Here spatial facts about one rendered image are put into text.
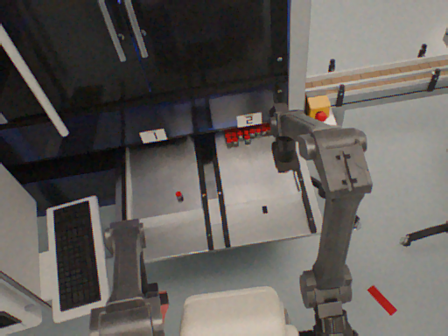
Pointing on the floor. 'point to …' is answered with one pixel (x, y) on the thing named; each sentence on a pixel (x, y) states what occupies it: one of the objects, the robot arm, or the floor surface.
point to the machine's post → (297, 51)
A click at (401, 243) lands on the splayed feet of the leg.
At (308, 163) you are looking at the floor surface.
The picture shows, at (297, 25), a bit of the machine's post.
